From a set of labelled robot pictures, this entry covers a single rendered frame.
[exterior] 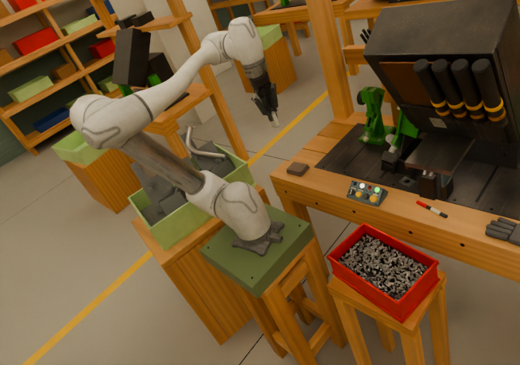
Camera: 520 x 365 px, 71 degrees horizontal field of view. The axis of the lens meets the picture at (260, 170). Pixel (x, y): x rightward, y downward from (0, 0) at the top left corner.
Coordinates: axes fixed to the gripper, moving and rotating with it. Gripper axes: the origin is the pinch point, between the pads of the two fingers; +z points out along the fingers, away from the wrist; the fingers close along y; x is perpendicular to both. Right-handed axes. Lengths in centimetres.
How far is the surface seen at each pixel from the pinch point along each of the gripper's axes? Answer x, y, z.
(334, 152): -3, -33, 41
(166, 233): -50, 50, 43
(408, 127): 42, -29, 17
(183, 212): -48, 38, 38
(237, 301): -41, 40, 110
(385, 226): 40, -5, 50
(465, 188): 62, -29, 41
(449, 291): 49, -39, 131
